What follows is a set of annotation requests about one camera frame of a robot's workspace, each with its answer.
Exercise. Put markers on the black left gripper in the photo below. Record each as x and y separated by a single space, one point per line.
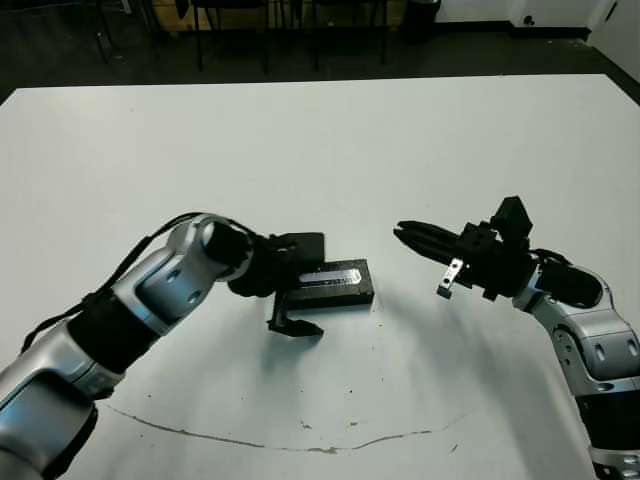
265 270

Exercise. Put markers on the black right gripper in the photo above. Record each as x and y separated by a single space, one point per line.
495 265

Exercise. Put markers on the black box lid silver stripe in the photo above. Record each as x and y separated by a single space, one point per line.
350 290

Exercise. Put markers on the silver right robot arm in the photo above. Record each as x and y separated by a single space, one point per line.
600 340

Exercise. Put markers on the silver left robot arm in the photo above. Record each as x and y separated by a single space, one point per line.
165 280

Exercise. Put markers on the black waste bin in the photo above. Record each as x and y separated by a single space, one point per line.
422 20

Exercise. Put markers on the black metal chair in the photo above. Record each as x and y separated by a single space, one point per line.
350 2
227 2

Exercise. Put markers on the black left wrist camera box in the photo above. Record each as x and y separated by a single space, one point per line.
305 247

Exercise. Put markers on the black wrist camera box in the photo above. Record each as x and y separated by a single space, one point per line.
512 220
305 247

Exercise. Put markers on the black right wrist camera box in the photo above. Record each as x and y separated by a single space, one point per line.
512 220

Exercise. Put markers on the black round wall socket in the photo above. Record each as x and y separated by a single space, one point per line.
527 20

